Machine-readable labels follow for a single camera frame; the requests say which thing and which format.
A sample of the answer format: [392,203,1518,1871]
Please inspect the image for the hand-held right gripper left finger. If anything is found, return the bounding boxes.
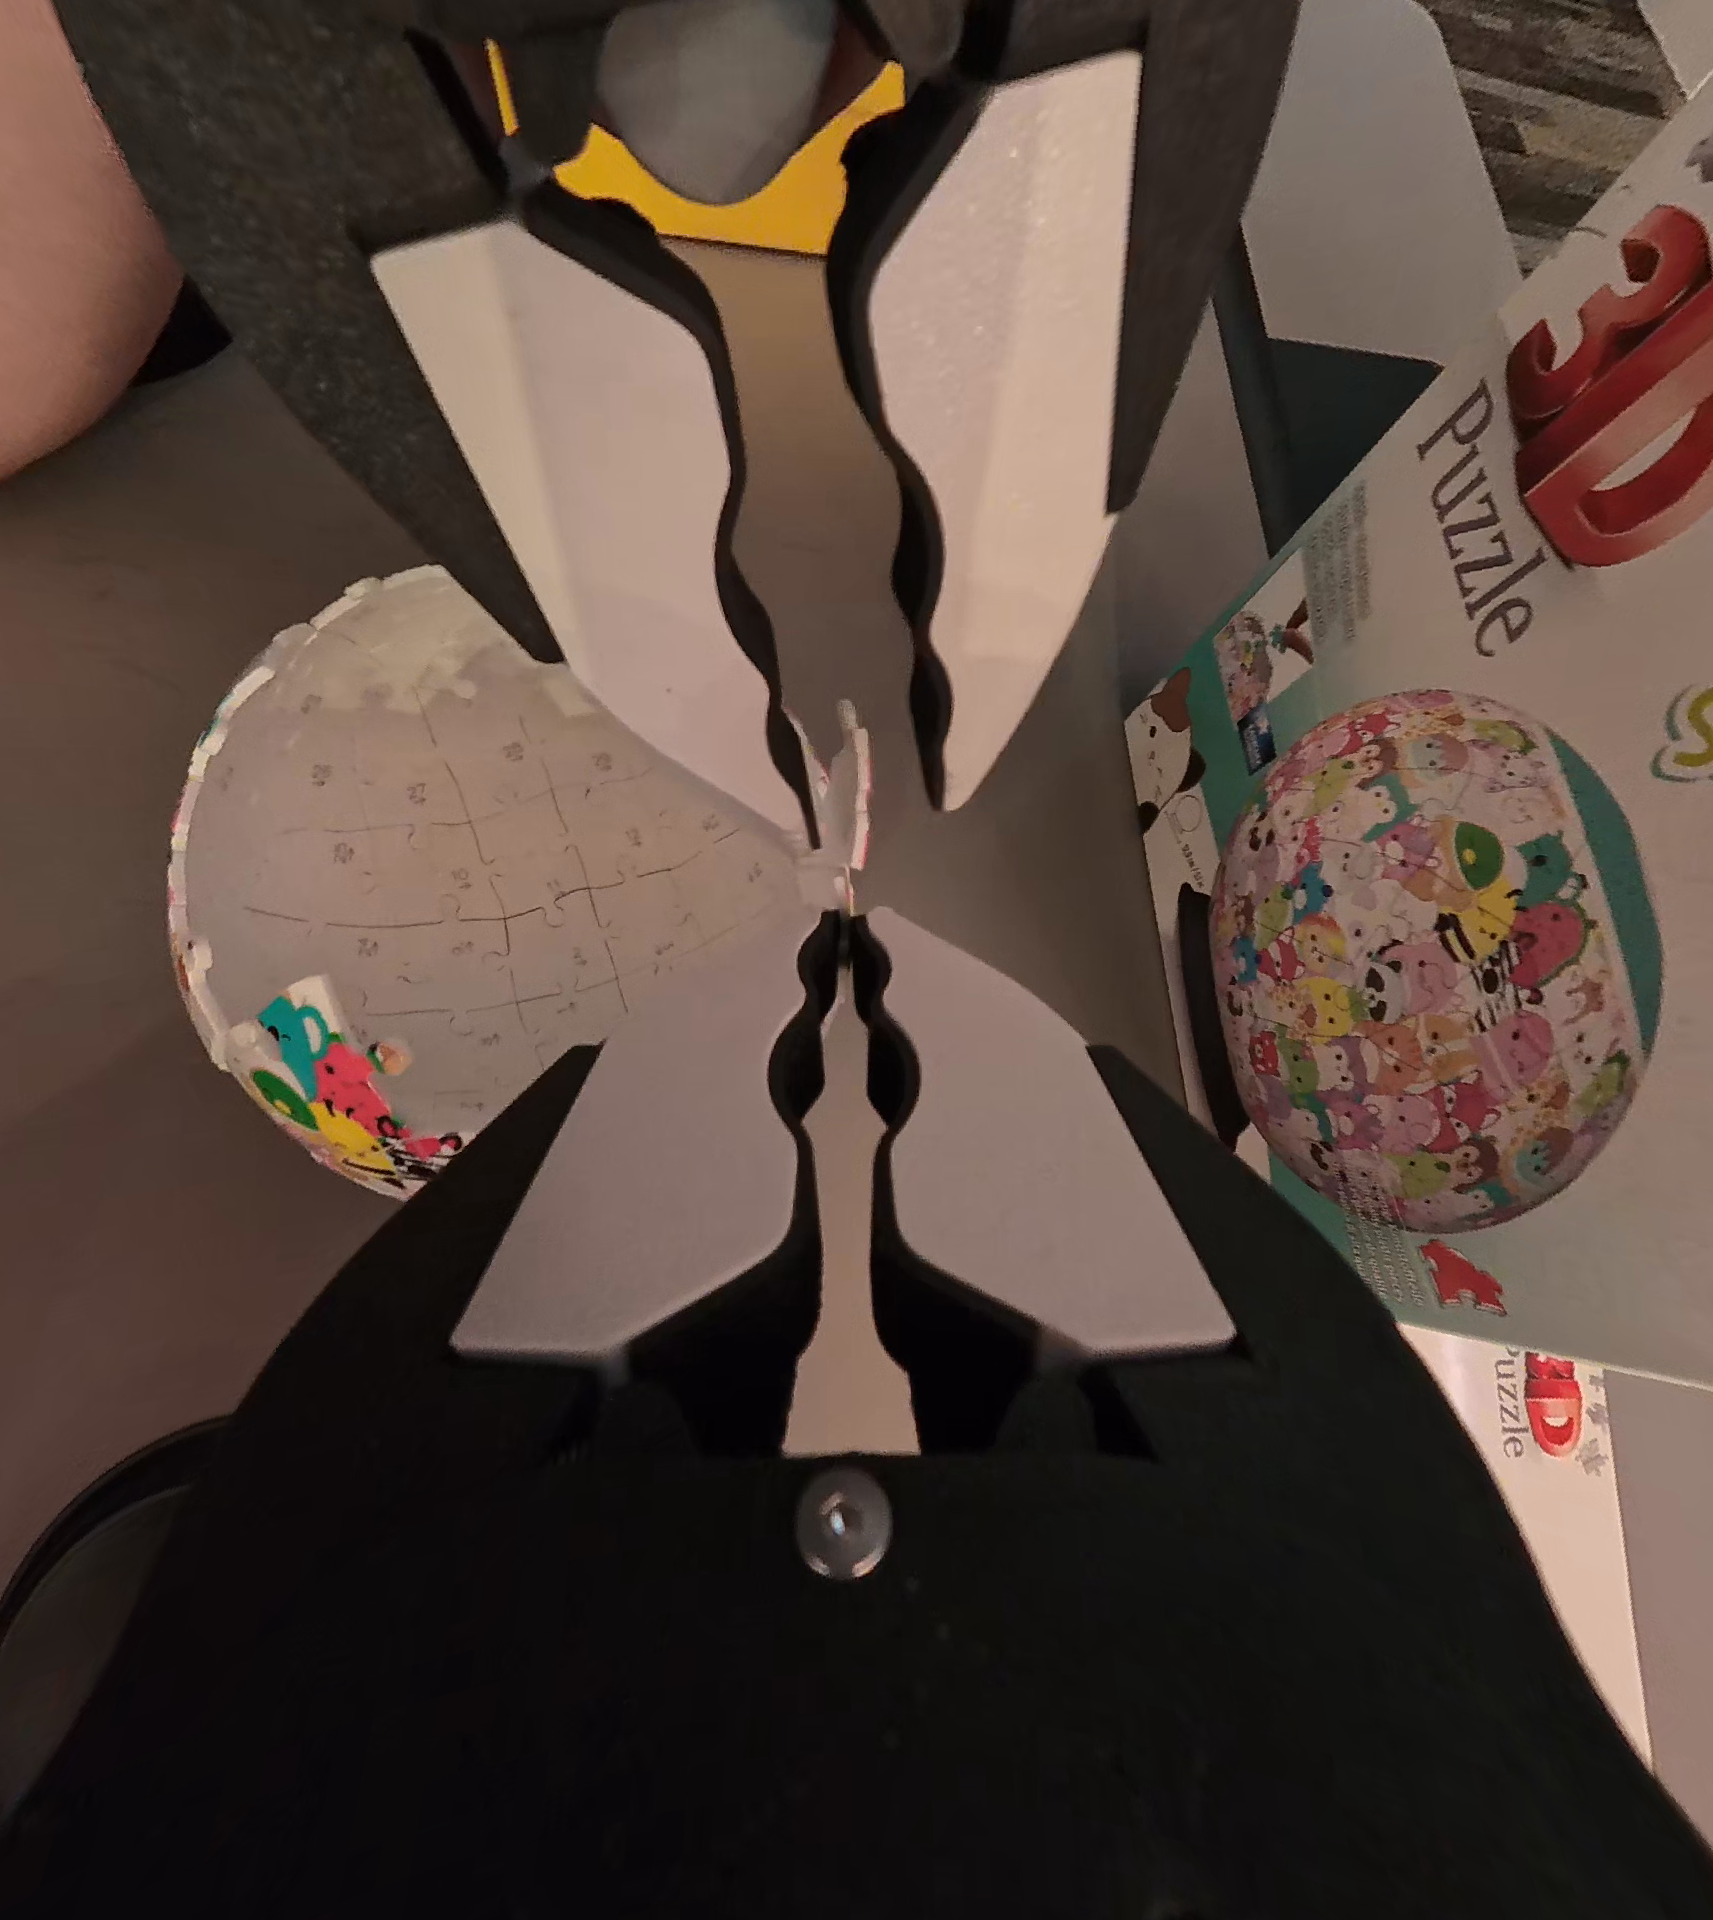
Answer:
[449,904,847,1369]

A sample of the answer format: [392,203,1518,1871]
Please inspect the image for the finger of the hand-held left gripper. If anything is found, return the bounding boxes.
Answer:
[368,176,831,850]
[826,51,1146,816]

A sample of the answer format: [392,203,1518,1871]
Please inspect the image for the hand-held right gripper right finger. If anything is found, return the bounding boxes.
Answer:
[850,904,1243,1374]

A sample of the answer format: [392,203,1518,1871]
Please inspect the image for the colourful cartoon puzzle ball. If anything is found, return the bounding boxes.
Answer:
[167,565,828,1202]

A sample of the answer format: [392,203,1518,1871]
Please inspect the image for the curved puzzle piece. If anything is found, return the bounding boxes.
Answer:
[784,695,877,912]

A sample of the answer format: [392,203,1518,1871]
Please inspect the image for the person's left forearm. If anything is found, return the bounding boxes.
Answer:
[0,0,186,508]

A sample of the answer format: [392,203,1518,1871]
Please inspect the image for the cartoon printed puzzle box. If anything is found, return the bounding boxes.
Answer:
[1122,0,1713,1415]

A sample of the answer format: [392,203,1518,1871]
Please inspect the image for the white puzzle instruction sheet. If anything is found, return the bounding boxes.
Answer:
[1396,1325,1657,1772]

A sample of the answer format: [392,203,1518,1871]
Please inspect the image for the yellow plastic bin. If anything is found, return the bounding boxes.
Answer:
[489,41,907,254]

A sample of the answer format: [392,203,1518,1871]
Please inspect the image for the white furniture panel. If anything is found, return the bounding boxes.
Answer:
[1235,0,1529,369]

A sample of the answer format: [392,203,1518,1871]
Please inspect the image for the black round desk grommet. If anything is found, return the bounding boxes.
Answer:
[0,1415,225,1836]

